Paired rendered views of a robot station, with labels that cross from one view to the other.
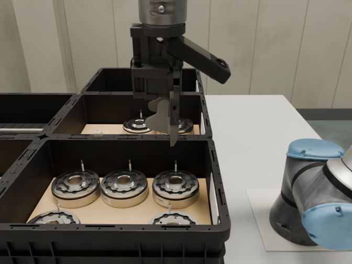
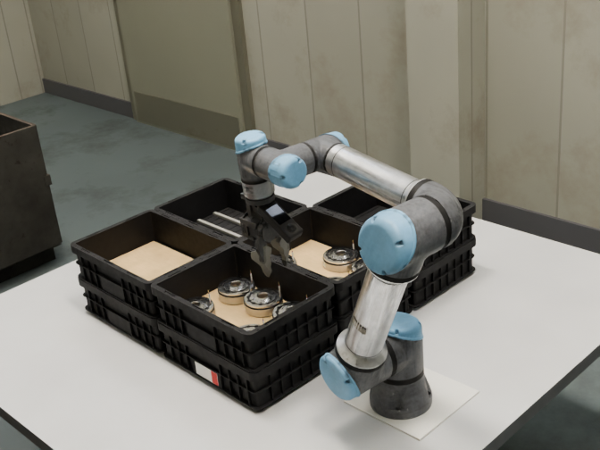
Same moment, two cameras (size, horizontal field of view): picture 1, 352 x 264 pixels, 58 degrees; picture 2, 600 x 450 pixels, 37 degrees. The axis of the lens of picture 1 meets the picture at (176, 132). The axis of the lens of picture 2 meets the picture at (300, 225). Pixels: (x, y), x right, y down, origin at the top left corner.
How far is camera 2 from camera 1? 1.81 m
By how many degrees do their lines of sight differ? 42
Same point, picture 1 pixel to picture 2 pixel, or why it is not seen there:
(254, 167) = (446, 345)
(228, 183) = not seen: hidden behind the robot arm
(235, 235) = not seen: hidden behind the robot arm
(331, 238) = (329, 382)
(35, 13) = (432, 35)
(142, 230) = (212, 317)
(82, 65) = (501, 124)
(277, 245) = (356, 402)
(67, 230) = (183, 304)
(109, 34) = (552, 79)
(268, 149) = (498, 336)
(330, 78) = not seen: outside the picture
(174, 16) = (254, 195)
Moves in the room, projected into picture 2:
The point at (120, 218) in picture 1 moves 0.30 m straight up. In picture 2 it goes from (241, 320) to (228, 216)
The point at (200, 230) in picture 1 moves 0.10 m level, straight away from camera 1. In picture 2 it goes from (235, 329) to (269, 312)
